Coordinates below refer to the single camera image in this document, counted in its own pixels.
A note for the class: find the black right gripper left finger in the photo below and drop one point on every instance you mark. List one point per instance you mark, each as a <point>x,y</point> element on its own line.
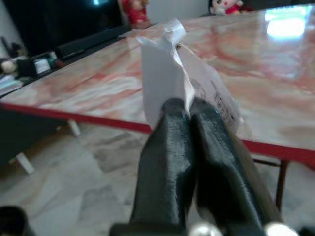
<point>165,159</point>

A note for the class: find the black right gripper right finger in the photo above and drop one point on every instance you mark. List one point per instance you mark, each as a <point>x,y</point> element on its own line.
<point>221,167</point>

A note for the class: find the white paper trash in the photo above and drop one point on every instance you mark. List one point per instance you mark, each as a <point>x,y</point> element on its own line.
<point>160,73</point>

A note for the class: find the marble-top folding table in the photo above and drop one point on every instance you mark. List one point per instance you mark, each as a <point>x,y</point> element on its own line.
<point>258,86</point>

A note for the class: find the black soundbar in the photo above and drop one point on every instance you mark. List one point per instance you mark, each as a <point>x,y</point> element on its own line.
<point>91,41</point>

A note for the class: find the dark cabinet with white legs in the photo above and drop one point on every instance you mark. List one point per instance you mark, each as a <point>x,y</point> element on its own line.
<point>22,127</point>

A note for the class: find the red dressed doll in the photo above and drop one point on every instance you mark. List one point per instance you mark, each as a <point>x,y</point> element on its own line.
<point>136,12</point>

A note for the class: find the small white box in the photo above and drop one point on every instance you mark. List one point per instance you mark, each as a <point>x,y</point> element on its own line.
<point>42,65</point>

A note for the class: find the red plush doll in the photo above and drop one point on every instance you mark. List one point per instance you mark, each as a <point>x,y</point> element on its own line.
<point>234,7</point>

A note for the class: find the black haired plush doll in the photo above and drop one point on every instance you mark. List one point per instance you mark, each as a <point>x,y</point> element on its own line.
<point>216,7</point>

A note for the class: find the small black box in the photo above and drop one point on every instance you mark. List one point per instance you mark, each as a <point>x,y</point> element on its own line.
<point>25,67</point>

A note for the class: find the black flat television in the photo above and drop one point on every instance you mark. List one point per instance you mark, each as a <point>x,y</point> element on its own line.
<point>61,22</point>

